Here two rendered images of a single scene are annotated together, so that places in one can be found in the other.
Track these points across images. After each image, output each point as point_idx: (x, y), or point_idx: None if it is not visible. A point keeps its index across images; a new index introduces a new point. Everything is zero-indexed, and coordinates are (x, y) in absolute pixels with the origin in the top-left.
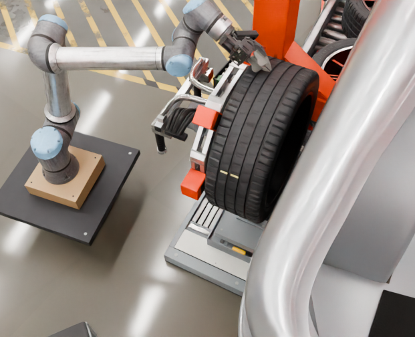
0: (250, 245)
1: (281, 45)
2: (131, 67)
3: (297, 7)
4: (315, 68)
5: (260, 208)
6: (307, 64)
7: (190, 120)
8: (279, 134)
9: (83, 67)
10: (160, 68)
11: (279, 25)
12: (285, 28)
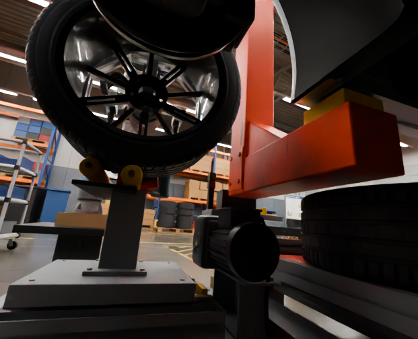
0: (38, 273)
1: (244, 107)
2: (124, 73)
3: (266, 88)
4: (283, 133)
5: (35, 26)
6: (274, 130)
7: (114, 72)
8: None
9: (116, 91)
10: (130, 62)
11: (243, 90)
12: (246, 87)
